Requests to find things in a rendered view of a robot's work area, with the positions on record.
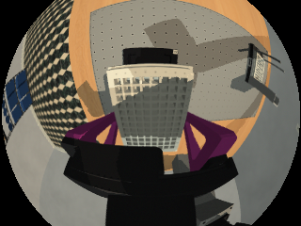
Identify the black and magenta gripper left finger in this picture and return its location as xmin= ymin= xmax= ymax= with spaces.
xmin=65 ymin=112 xmax=119 ymax=145

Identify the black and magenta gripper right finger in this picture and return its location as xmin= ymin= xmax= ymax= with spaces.
xmin=183 ymin=112 xmax=237 ymax=171

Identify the white well plate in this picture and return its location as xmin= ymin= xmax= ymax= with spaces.
xmin=106 ymin=63 xmax=194 ymax=152
xmin=251 ymin=51 xmax=265 ymax=82

